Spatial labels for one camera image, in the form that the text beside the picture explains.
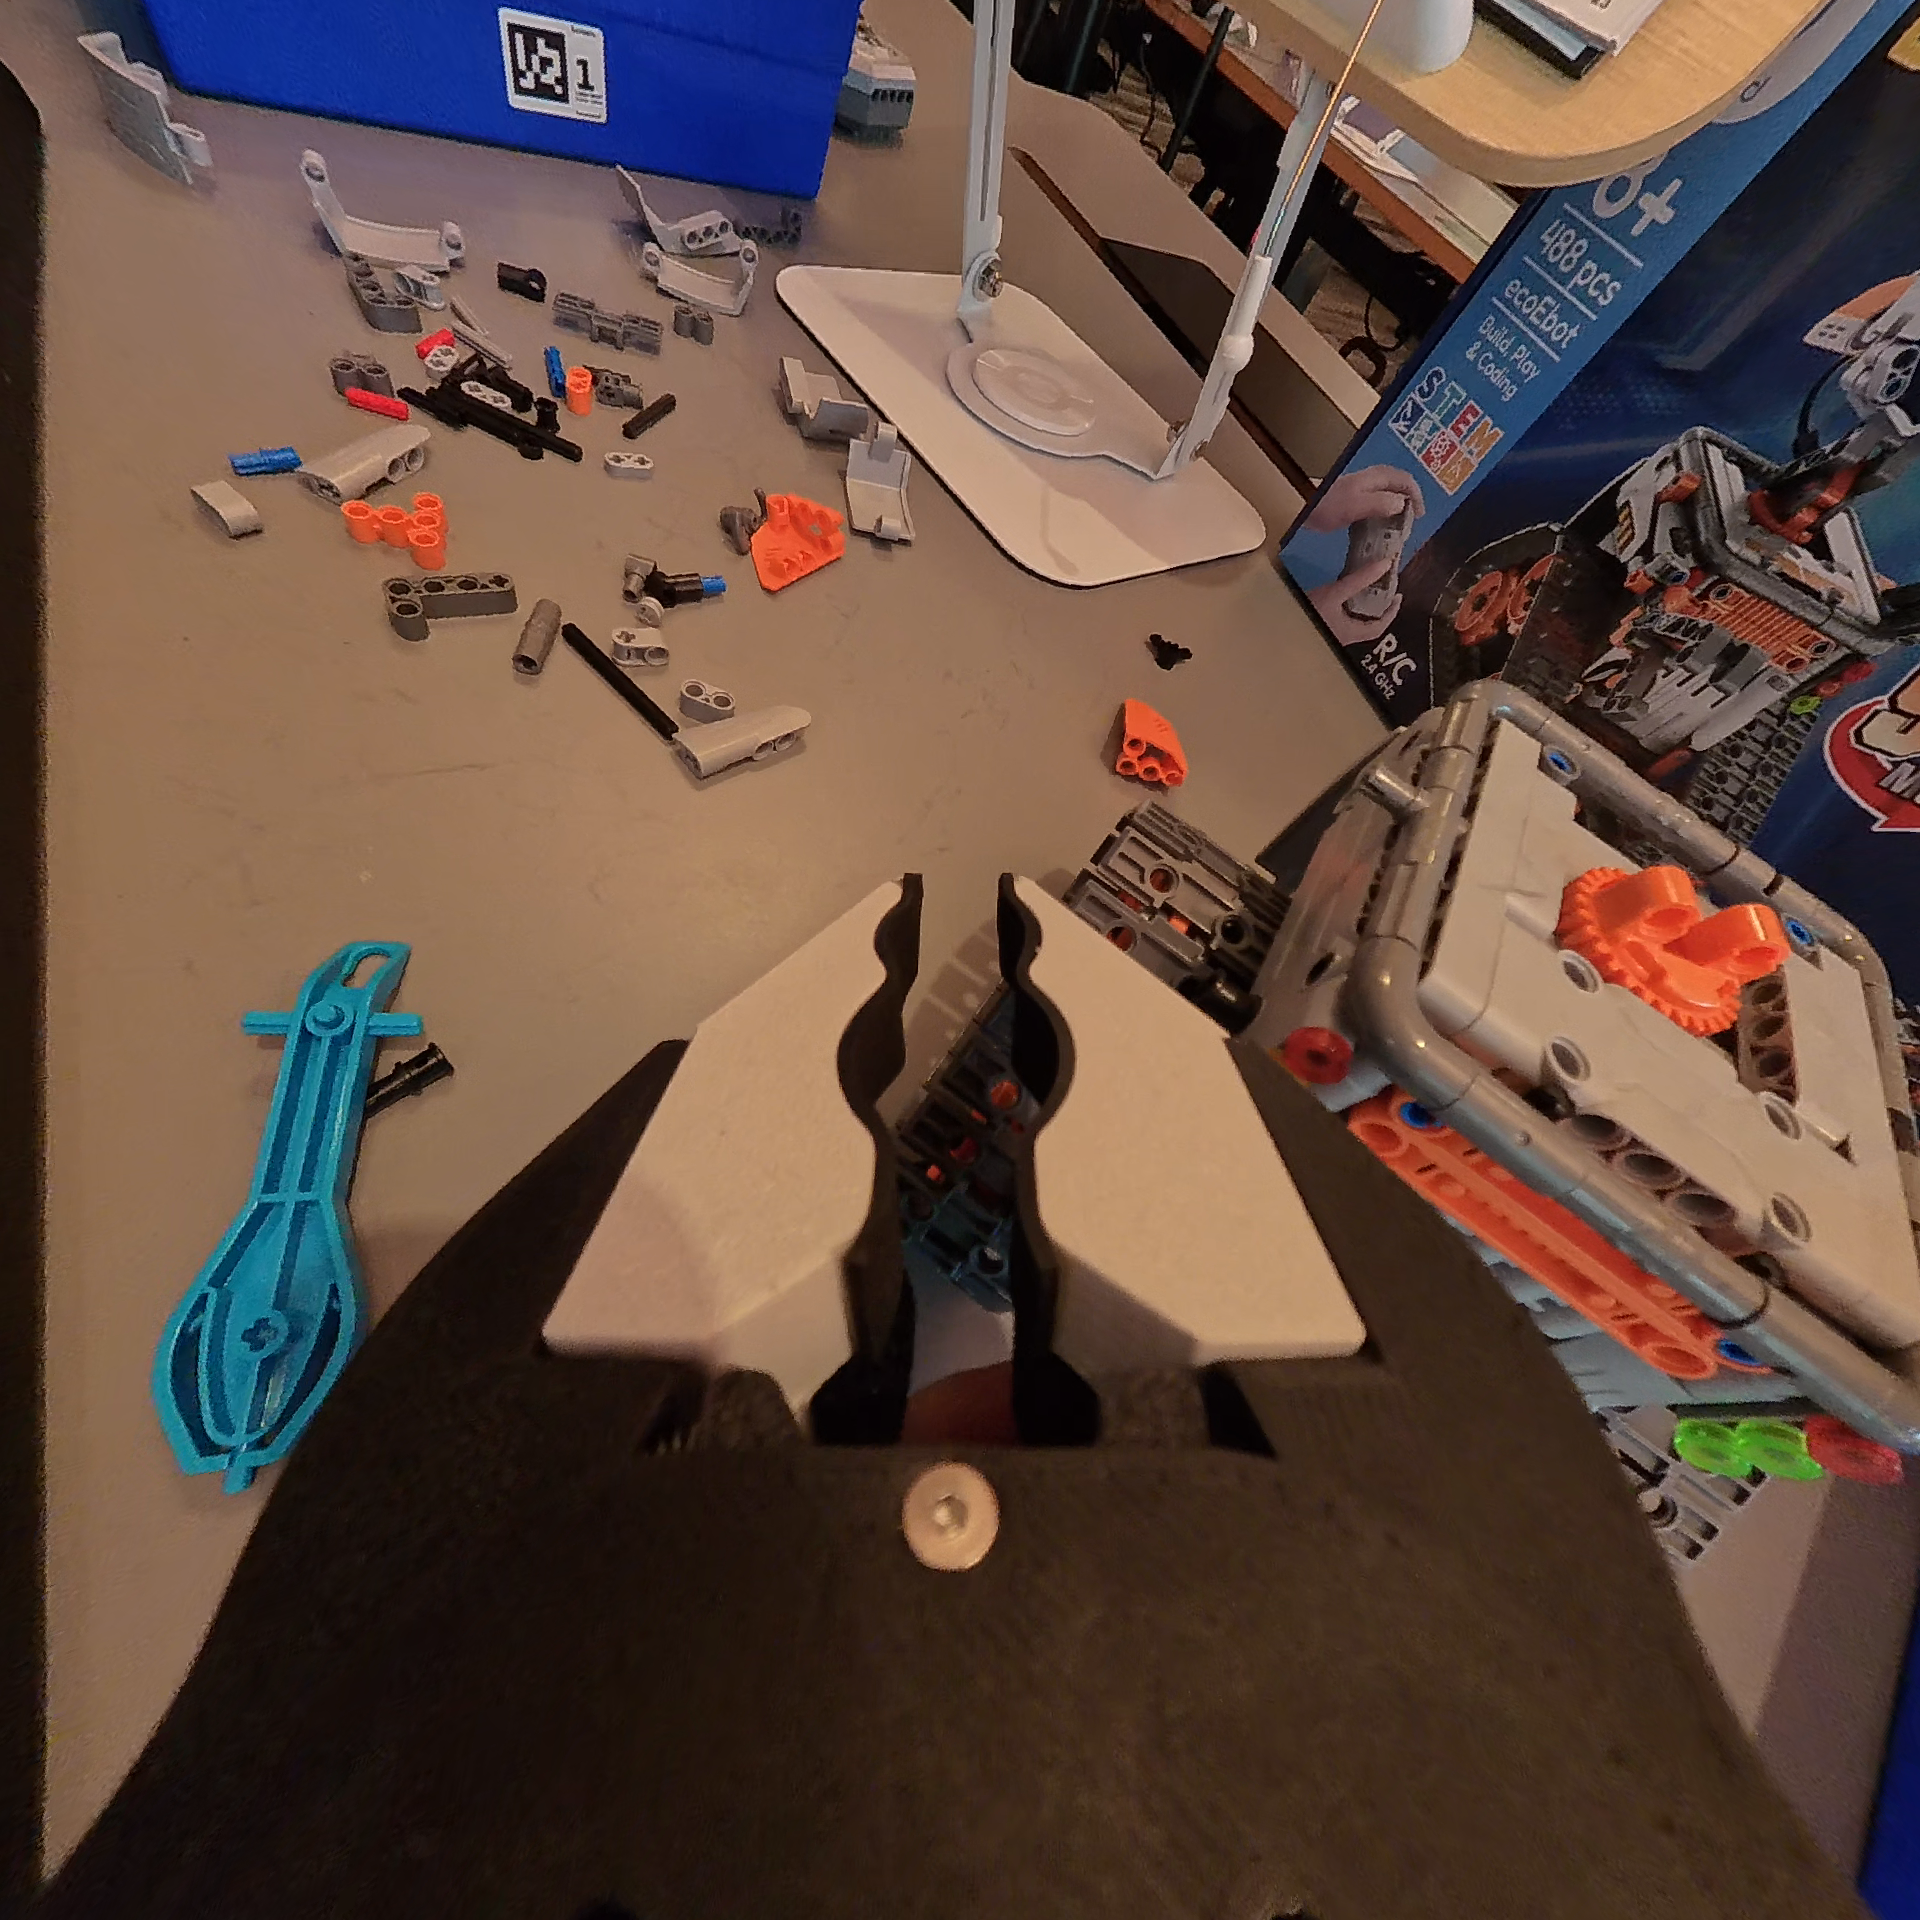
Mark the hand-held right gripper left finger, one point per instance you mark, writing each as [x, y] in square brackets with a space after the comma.
[692, 1200]

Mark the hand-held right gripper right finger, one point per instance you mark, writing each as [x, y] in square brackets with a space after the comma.
[1201, 1200]

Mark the grey orange toy arm assembly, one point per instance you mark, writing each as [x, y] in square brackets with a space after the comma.
[967, 1172]

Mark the grey orange tracked toy robot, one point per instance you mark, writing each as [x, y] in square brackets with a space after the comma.
[1559, 1037]

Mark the grey angled beam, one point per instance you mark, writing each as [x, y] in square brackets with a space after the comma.
[382, 301]

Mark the blue plastic parts bin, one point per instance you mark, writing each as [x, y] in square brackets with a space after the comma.
[331, 61]

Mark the blue plastic brick separator tool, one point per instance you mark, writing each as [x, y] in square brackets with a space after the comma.
[284, 1231]

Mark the small orange wedge piece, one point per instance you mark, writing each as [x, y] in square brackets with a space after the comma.
[1150, 747]

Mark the light grey panel piece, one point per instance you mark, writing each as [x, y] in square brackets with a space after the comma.
[364, 460]
[745, 739]

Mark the black long axle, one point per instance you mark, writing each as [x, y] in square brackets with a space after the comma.
[619, 680]

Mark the grey tube connector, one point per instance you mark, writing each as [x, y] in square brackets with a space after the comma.
[538, 638]

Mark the black pin with blue tip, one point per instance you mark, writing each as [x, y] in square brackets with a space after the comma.
[676, 581]

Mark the dark grey bent beam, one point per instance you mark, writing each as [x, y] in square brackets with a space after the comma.
[447, 592]

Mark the orange translucent piece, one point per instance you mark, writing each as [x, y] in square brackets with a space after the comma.
[799, 540]

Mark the dark grey small connector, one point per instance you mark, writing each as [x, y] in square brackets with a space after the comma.
[739, 523]

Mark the wooden book stand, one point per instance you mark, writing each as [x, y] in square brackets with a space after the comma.
[1097, 511]

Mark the black long connector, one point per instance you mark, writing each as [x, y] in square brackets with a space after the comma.
[503, 423]

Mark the dark grey small piece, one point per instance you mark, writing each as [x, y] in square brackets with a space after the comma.
[364, 376]
[693, 323]
[617, 388]

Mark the light grey small brick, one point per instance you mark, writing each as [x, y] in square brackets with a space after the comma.
[225, 511]

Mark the dark blue robot kit box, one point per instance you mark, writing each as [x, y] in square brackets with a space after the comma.
[1577, 405]

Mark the dark grey short beam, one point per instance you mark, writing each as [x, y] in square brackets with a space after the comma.
[609, 323]
[775, 225]

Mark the thin grey pin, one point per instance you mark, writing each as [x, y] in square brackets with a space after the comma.
[470, 318]

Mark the small black connector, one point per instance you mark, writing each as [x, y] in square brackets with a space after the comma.
[523, 281]

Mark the grey motor block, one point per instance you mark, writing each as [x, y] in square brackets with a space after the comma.
[879, 83]

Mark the open instruction booklet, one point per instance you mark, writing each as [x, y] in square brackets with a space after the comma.
[1577, 24]

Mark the light grey bracket piece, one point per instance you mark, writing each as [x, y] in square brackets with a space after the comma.
[822, 401]
[881, 484]

